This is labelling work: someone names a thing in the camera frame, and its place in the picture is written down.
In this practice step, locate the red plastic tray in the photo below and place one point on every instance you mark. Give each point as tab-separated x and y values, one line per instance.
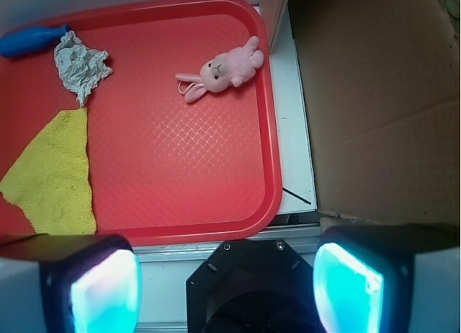
163	171

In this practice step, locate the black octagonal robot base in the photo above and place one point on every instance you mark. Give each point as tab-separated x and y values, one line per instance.
252	286

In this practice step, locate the pink plush bunny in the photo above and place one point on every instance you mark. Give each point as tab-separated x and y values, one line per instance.
231	69

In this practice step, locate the blue plastic bottle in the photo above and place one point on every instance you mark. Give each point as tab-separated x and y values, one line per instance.
31	40

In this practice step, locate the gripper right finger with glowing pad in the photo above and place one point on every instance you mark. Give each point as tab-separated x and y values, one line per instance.
388	278

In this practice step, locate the yellow cloth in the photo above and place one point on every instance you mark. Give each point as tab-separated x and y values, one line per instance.
49	181

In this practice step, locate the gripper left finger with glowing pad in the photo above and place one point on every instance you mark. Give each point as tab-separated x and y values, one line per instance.
64	283

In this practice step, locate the crumpled white paper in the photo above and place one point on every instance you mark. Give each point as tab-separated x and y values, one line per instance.
80	68

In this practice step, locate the brown cardboard box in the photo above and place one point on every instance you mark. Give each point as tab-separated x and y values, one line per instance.
381	84

